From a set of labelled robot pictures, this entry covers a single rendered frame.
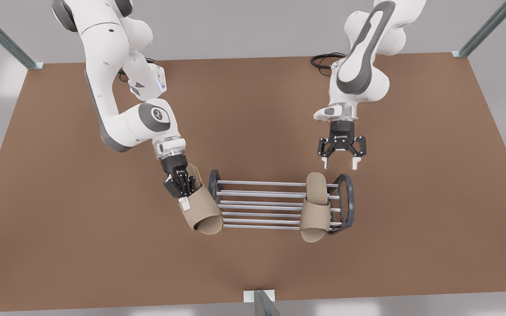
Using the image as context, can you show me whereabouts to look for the beige slipper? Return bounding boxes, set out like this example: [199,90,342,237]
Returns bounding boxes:
[300,172,332,243]
[184,163,224,236]

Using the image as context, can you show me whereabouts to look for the metal wire shoe rack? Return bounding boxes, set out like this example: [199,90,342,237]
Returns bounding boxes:
[208,169,355,235]

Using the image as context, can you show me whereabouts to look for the silver frame post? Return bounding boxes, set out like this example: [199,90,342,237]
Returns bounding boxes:
[452,0,506,58]
[243,290,282,316]
[0,2,44,70]

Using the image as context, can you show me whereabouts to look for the black cable loop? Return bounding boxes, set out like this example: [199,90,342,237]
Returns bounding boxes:
[118,57,156,83]
[311,53,346,77]

